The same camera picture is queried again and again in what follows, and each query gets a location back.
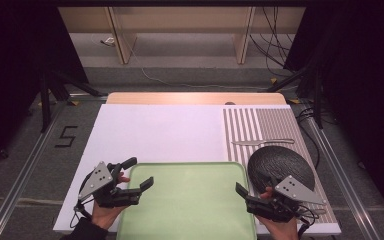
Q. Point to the person's left hand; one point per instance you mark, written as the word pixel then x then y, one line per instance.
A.
pixel 105 215

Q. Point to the light wooden shelf unit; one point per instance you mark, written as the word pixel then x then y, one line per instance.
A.
pixel 180 20

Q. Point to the grey striped placemat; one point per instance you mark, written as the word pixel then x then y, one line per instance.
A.
pixel 280 123

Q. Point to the white foam board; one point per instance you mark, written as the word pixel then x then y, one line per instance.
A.
pixel 153 133

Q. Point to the aluminium floor rail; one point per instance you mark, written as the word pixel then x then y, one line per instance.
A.
pixel 343 173
pixel 23 173

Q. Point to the black textured round plate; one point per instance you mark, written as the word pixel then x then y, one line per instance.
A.
pixel 280 163

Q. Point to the green plastic tray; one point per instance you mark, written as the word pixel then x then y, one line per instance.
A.
pixel 186 200

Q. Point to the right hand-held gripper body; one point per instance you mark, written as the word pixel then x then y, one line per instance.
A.
pixel 296 191

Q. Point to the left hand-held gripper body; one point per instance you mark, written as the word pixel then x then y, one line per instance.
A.
pixel 95 181

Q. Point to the black curtain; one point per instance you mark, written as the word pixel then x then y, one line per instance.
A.
pixel 363 83
pixel 16 66

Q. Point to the person's right hand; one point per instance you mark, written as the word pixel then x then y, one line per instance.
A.
pixel 281 231

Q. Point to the black metal stand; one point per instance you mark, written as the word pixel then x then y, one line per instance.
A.
pixel 318 100
pixel 45 100

